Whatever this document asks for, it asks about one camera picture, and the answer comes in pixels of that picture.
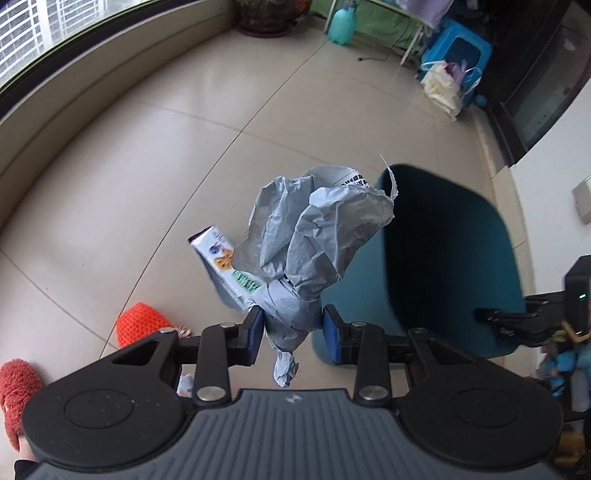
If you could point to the purple hanging garment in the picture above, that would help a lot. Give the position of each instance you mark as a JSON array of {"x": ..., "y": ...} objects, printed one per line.
[{"x": 429, "y": 12}]

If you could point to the small blue ball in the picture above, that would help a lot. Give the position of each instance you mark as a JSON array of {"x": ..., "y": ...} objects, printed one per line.
[{"x": 480, "y": 101}]

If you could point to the black window frame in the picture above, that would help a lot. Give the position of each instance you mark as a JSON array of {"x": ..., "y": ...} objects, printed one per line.
[{"x": 36, "y": 34}]

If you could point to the teal spray bottle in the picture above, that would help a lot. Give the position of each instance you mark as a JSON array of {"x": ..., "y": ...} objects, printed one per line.
[{"x": 343, "y": 24}]

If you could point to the dark teal trash bin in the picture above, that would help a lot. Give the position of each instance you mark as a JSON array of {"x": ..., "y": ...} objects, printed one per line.
[{"x": 446, "y": 252}]

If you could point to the white drying rack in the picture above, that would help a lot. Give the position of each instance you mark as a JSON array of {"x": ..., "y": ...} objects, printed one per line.
[{"x": 419, "y": 31}]

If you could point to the blue plastic stool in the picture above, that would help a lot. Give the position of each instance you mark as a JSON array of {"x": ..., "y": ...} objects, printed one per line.
[{"x": 456, "y": 43}]

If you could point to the dark ceramic plant pot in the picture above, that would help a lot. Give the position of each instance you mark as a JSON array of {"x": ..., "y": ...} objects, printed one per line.
[{"x": 268, "y": 18}]

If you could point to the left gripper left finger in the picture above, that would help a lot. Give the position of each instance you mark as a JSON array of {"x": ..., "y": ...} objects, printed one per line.
[{"x": 222, "y": 346}]

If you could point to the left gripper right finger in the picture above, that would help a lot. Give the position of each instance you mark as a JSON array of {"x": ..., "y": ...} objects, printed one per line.
[{"x": 364, "y": 346}]

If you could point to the orange foam fruit net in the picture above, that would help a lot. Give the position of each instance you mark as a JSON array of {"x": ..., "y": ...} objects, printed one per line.
[{"x": 140, "y": 321}]

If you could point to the white tissue wrapper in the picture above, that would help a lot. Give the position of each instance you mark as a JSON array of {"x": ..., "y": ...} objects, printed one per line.
[{"x": 185, "y": 385}]

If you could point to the red fuzzy slipper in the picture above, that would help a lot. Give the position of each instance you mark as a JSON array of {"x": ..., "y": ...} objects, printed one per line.
[{"x": 19, "y": 383}]

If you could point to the cookie snack package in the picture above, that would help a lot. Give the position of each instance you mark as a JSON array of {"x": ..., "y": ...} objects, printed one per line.
[{"x": 234, "y": 287}]

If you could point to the white shopping bag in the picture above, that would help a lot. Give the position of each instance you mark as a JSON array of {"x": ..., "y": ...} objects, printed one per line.
[{"x": 449, "y": 85}]

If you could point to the grey plastic bag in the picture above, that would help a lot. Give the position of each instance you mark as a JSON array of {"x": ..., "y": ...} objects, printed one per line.
[{"x": 303, "y": 232}]

